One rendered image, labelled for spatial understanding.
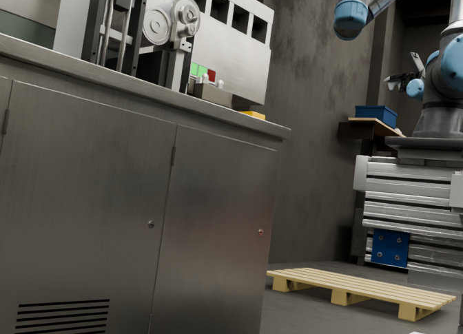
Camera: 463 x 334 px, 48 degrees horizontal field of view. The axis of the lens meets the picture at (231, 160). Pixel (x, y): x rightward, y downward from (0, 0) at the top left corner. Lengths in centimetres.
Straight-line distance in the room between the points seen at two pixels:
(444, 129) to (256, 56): 156
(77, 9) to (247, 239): 94
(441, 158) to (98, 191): 84
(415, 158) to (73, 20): 114
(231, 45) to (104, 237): 145
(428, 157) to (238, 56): 149
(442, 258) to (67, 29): 132
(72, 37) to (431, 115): 111
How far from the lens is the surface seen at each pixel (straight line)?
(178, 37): 186
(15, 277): 129
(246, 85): 265
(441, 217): 131
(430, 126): 134
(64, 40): 183
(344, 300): 382
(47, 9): 200
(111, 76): 135
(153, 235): 149
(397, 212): 134
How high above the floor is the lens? 61
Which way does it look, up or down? 5 degrees up
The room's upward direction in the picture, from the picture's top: 7 degrees clockwise
